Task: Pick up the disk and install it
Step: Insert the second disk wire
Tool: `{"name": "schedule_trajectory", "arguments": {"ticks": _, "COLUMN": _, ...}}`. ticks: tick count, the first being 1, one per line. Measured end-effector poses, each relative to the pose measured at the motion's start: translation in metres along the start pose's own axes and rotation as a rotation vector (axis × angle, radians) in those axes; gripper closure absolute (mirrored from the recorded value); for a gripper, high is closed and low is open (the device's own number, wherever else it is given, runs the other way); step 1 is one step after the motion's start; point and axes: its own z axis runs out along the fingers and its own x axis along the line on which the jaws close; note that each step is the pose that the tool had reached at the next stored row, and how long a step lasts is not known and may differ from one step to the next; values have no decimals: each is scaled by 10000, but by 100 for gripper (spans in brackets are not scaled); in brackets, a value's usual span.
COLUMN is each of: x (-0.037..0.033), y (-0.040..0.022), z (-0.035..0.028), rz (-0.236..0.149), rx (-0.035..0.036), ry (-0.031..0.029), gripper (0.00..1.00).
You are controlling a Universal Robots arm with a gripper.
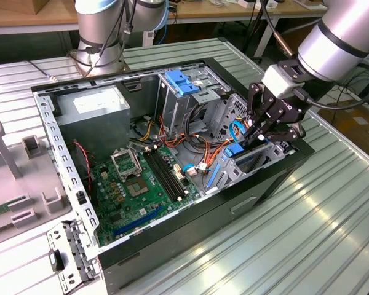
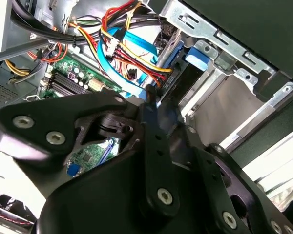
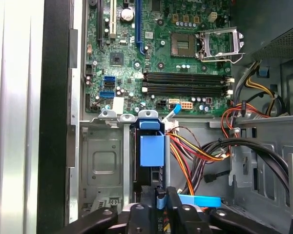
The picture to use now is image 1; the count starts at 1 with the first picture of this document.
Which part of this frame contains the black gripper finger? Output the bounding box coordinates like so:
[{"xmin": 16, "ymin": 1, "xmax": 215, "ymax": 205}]
[
  {"xmin": 251, "ymin": 122, "xmax": 307, "ymax": 146},
  {"xmin": 244, "ymin": 82, "xmax": 284, "ymax": 145}
]

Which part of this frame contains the hard disk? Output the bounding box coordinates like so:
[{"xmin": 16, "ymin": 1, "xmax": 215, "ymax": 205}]
[{"xmin": 206, "ymin": 143, "xmax": 274, "ymax": 191}]

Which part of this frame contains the orange red yellow power wire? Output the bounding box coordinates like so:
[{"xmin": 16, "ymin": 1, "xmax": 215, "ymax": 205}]
[{"xmin": 202, "ymin": 115, "xmax": 259, "ymax": 175}]

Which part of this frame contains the metal disk bay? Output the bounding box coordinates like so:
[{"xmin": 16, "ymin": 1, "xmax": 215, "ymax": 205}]
[{"xmin": 202, "ymin": 93, "xmax": 298, "ymax": 195}]

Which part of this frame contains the black tripod stand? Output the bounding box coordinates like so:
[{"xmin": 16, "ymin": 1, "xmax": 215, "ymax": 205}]
[{"xmin": 241, "ymin": 0, "xmax": 273, "ymax": 64}]

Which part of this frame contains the brown cardboard box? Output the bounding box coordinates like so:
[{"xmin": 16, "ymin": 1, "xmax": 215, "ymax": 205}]
[{"xmin": 318, "ymin": 101, "xmax": 369, "ymax": 154}]

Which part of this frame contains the metal drive cage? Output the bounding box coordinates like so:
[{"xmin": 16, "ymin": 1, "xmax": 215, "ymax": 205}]
[{"xmin": 155, "ymin": 66, "xmax": 231, "ymax": 139}]

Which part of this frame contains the white small box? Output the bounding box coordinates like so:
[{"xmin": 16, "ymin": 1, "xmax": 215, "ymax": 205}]
[{"xmin": 237, "ymin": 0, "xmax": 279, "ymax": 10}]

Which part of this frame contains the black RAM slot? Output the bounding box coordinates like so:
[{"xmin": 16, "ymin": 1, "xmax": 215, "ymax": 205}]
[
  {"xmin": 142, "ymin": 146, "xmax": 181, "ymax": 203},
  {"xmin": 150, "ymin": 146, "xmax": 187, "ymax": 199}
]

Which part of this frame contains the black open PC case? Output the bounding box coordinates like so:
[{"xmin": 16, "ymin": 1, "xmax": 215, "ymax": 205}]
[{"xmin": 30, "ymin": 57, "xmax": 315, "ymax": 291}]

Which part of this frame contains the CPU socket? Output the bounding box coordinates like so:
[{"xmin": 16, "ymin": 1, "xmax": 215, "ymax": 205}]
[{"xmin": 124, "ymin": 176, "xmax": 152, "ymax": 198}]

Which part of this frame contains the metal socket cover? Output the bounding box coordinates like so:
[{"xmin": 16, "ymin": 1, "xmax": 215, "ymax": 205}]
[{"xmin": 109, "ymin": 147, "xmax": 143, "ymax": 181}]

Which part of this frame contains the green motherboard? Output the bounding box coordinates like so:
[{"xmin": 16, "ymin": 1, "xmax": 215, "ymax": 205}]
[{"xmin": 90, "ymin": 144, "xmax": 201, "ymax": 246}]

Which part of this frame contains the grey power supply unit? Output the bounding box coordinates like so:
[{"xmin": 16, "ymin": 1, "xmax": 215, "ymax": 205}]
[{"xmin": 54, "ymin": 84, "xmax": 132, "ymax": 157}]

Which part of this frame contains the blue expansion slot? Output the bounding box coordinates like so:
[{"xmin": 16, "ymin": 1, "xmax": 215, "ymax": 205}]
[{"xmin": 113, "ymin": 205, "xmax": 164, "ymax": 238}]

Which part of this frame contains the small cardboard box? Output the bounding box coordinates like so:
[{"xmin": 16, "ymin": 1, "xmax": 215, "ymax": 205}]
[{"xmin": 32, "ymin": 0, "xmax": 50, "ymax": 15}]

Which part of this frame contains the grey parts rack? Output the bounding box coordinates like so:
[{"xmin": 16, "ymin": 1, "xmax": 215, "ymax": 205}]
[{"xmin": 0, "ymin": 120, "xmax": 73, "ymax": 248}]

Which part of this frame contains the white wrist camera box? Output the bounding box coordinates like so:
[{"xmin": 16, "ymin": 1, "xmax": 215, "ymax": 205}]
[{"xmin": 260, "ymin": 63, "xmax": 296, "ymax": 98}]

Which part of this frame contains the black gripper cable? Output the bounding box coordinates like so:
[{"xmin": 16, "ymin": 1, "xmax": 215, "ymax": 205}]
[{"xmin": 295, "ymin": 63, "xmax": 369, "ymax": 111}]

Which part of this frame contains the blue plastic drive bracket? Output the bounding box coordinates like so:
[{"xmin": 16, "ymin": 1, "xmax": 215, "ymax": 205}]
[{"xmin": 165, "ymin": 70, "xmax": 200, "ymax": 96}]

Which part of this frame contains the orange black wire bundle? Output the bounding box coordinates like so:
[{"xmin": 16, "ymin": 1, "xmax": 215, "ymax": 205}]
[{"xmin": 158, "ymin": 115, "xmax": 218, "ymax": 168}]

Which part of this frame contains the blue data wire white label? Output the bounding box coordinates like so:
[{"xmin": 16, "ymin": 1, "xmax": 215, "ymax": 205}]
[{"xmin": 183, "ymin": 164, "xmax": 212, "ymax": 176}]

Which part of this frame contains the wooden desk white frame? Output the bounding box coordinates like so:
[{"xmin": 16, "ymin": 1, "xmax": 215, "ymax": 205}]
[{"xmin": 0, "ymin": 0, "xmax": 328, "ymax": 59}]

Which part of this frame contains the yellow black wire bundle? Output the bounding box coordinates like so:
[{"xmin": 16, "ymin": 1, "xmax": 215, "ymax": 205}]
[{"xmin": 132, "ymin": 115, "xmax": 157, "ymax": 143}]

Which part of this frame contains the brown square base plate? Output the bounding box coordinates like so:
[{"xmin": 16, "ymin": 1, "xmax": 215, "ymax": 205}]
[{"xmin": 69, "ymin": 51, "xmax": 132, "ymax": 77}]

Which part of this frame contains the red black twisted wire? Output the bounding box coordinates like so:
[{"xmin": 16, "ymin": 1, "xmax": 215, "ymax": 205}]
[{"xmin": 73, "ymin": 140, "xmax": 97, "ymax": 185}]

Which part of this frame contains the metal rear slot bracket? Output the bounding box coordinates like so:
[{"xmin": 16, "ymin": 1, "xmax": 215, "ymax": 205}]
[{"xmin": 46, "ymin": 219, "xmax": 100, "ymax": 293}]

